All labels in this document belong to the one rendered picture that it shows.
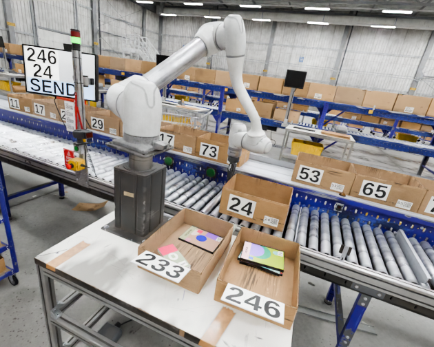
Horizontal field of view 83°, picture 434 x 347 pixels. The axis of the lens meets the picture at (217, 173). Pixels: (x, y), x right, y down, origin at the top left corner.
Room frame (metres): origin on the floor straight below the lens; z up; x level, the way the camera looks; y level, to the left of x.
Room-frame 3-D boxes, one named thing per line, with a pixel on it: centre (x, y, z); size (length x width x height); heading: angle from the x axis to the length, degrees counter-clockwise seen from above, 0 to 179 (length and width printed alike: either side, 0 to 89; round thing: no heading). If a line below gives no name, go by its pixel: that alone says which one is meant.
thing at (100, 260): (0.87, 0.11, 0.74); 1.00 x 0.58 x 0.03; 72
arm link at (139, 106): (1.07, 0.36, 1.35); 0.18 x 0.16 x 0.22; 42
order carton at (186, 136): (2.14, 0.34, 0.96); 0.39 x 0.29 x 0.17; 71
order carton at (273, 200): (1.39, -0.27, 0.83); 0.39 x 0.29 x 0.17; 72
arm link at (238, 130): (1.52, -0.10, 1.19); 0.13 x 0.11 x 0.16; 50
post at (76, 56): (1.58, 0.94, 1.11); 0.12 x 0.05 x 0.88; 71
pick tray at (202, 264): (0.91, 0.07, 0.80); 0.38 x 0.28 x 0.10; 161
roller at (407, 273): (1.16, -1.07, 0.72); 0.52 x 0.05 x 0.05; 161
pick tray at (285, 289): (0.82, -0.24, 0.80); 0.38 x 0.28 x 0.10; 164
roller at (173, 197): (1.62, 0.22, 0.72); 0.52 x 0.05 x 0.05; 161
